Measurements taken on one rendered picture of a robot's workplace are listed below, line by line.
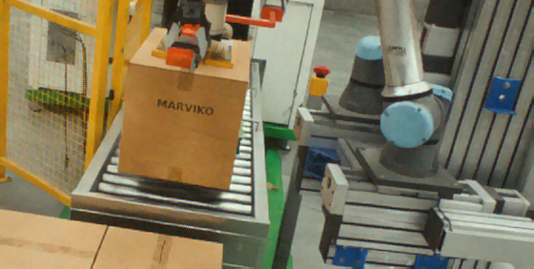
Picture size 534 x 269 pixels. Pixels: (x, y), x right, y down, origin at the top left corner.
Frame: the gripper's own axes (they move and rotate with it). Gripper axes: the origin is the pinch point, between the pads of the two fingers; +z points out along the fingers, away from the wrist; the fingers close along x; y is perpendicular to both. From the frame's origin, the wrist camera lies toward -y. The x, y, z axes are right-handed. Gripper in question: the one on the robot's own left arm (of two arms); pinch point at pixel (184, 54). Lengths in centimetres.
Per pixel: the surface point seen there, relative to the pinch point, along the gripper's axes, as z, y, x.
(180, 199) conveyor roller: 67, 47, -2
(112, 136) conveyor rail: 62, 86, 33
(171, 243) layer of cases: 67, 12, -3
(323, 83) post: 23, 81, -51
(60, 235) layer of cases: 67, 6, 33
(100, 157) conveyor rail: 62, 62, 33
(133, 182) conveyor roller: 67, 55, 18
